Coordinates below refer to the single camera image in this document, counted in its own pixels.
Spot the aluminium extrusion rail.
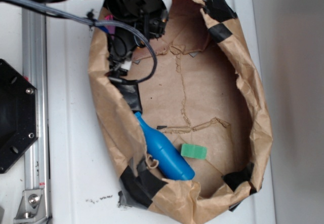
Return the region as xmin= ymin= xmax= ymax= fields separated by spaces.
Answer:
xmin=15 ymin=9 xmax=52 ymax=223

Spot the grey braided cable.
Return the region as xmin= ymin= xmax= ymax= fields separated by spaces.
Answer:
xmin=0 ymin=0 xmax=158 ymax=83

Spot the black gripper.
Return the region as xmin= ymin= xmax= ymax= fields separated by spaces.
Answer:
xmin=104 ymin=0 xmax=172 ymax=76

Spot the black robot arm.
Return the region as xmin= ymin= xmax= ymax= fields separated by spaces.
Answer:
xmin=1 ymin=0 xmax=172 ymax=80

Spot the green foam block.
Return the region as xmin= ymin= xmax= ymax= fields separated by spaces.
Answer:
xmin=181 ymin=143 xmax=207 ymax=160

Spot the metal corner bracket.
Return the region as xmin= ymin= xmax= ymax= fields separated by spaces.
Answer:
xmin=13 ymin=189 xmax=47 ymax=223

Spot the blue plastic bottle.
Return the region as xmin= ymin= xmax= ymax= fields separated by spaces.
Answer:
xmin=135 ymin=112 xmax=195 ymax=180

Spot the brown paper bag enclosure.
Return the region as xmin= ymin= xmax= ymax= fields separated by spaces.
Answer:
xmin=88 ymin=0 xmax=272 ymax=223

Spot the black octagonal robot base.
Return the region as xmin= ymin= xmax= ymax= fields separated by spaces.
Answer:
xmin=1 ymin=59 xmax=38 ymax=174

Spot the black square pouch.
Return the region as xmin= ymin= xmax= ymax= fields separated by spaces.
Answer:
xmin=118 ymin=81 xmax=143 ymax=113

